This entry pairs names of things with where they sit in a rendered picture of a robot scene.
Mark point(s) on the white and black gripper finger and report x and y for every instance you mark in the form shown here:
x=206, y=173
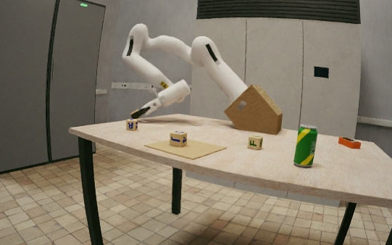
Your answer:
x=139, y=113

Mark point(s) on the tan flat mat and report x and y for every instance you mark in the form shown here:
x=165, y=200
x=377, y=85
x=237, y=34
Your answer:
x=192, y=150

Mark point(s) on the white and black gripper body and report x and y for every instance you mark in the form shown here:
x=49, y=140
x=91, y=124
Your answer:
x=154, y=104

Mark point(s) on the green and yellow striped drink can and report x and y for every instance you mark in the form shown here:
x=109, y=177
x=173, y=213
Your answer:
x=305, y=146

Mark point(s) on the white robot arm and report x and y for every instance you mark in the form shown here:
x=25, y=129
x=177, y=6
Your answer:
x=202, y=48

